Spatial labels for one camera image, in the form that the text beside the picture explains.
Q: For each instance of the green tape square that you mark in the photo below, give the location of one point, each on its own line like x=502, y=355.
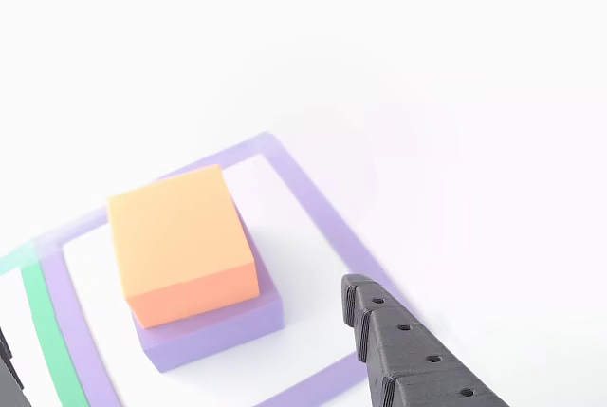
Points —
x=47, y=326

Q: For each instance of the orange cube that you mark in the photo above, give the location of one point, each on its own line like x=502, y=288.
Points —
x=180, y=241

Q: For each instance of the large purple cube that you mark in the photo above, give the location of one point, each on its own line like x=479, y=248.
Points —
x=213, y=336

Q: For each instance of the purple tape square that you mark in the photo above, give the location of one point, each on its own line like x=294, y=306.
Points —
x=322, y=217

